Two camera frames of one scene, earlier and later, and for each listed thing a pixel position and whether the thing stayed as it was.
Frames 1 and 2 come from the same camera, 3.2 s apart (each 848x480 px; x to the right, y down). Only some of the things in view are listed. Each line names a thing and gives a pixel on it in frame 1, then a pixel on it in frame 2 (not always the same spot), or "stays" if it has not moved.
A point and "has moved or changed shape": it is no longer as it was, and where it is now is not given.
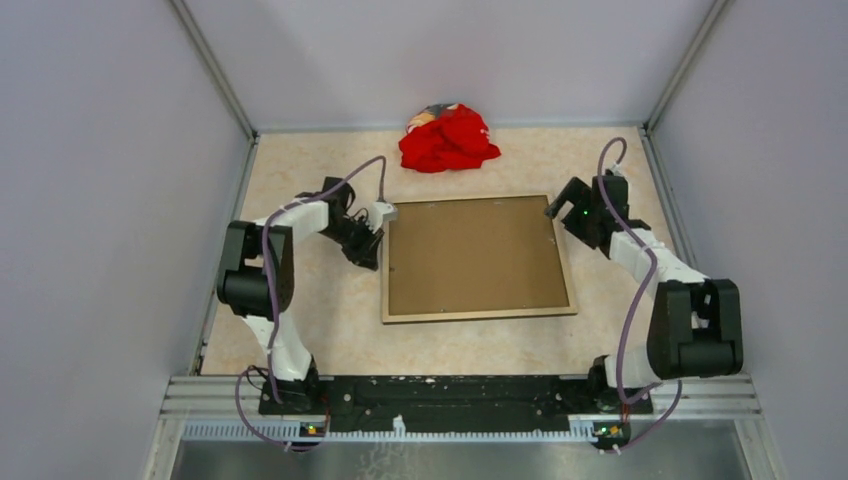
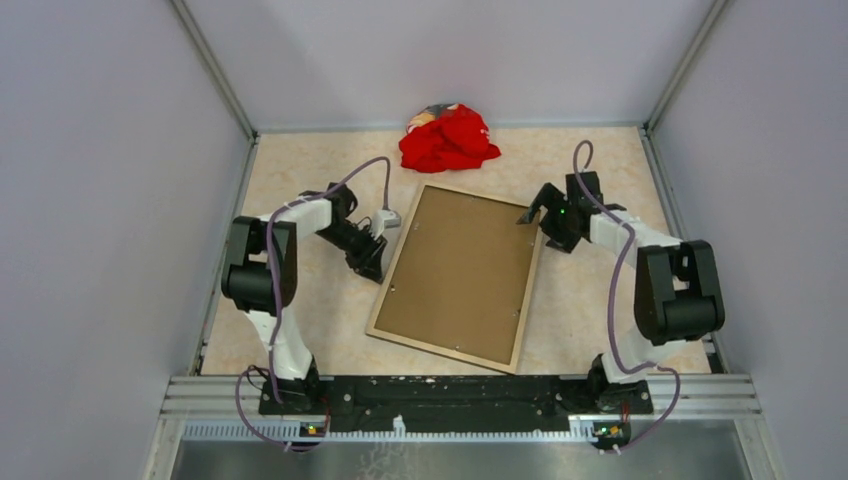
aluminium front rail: x=229 y=407 stays
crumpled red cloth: x=457 y=139 stays
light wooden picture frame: x=475 y=259 -> x=470 y=358
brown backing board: x=472 y=255 has moved or changed shape
